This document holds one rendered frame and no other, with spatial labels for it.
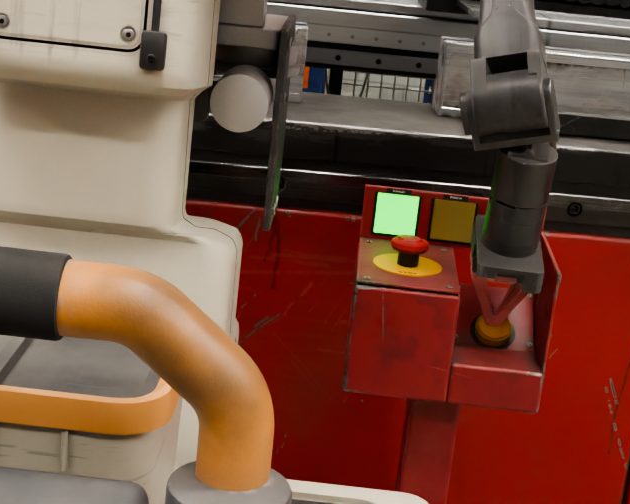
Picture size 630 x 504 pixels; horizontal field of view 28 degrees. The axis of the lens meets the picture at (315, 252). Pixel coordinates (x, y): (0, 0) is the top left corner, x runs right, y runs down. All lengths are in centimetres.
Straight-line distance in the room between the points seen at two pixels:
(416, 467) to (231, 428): 86
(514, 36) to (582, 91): 46
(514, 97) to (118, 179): 44
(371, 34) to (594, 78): 37
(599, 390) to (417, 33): 59
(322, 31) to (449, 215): 56
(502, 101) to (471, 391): 30
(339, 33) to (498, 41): 68
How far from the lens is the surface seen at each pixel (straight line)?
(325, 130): 149
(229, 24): 99
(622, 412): 167
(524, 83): 118
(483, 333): 132
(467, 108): 119
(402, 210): 137
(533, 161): 121
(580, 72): 165
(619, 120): 161
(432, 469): 137
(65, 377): 65
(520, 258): 125
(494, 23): 121
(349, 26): 186
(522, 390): 128
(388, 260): 131
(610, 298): 161
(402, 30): 187
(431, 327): 125
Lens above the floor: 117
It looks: 17 degrees down
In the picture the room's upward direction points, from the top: 6 degrees clockwise
